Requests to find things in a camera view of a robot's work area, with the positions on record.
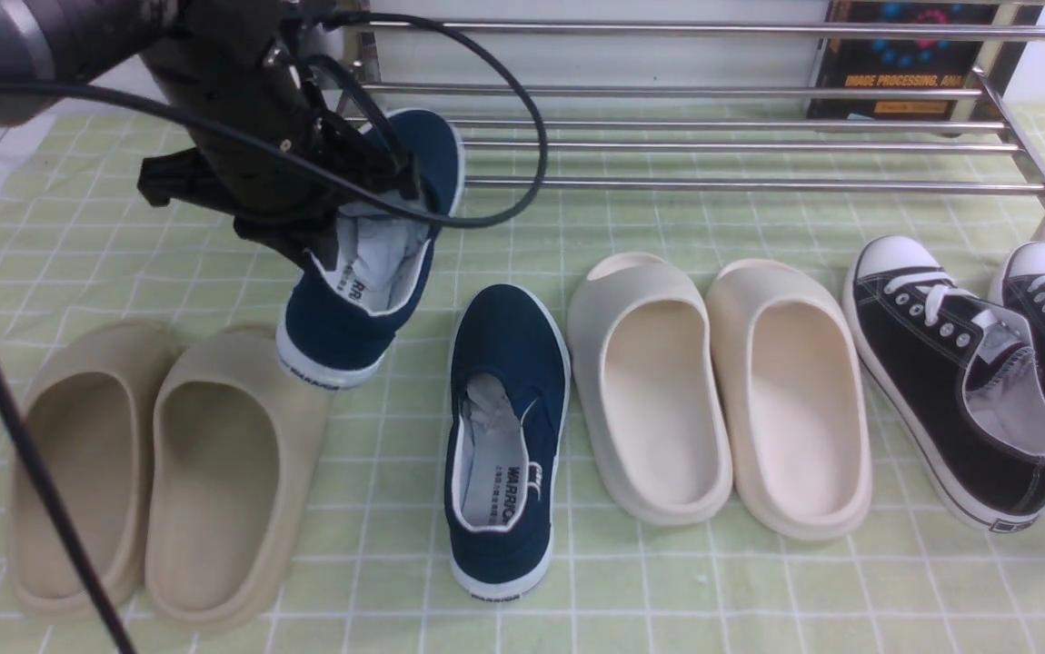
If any black left canvas sneaker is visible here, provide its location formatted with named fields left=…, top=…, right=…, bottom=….
left=842, top=235, right=1045, bottom=534

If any dark image processing book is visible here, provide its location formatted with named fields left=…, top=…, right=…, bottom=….
left=805, top=1, right=1041, bottom=123

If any tan right slide slipper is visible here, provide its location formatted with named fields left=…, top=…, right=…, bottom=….
left=144, top=323, right=331, bottom=632

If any metal shoe rack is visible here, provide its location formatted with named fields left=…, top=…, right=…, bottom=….
left=345, top=1, right=1045, bottom=241

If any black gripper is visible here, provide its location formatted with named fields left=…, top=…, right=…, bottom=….
left=137, top=1, right=423, bottom=270

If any navy slip-on shoe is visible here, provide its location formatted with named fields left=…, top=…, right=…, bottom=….
left=275, top=108, right=465, bottom=390
left=441, top=284, right=572, bottom=603

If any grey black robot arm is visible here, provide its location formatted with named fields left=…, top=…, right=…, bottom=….
left=0, top=1, right=429, bottom=282

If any cream right slide slipper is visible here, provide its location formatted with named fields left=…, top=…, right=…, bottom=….
left=705, top=258, right=874, bottom=541

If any cream left slide slipper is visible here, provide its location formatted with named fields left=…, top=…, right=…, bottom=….
left=565, top=252, right=733, bottom=525

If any cream slide slipper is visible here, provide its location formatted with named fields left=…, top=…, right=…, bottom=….
left=705, top=258, right=874, bottom=541
left=565, top=252, right=733, bottom=525

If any green checkered cloth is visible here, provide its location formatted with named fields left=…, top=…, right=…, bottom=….
left=0, top=114, right=1045, bottom=653

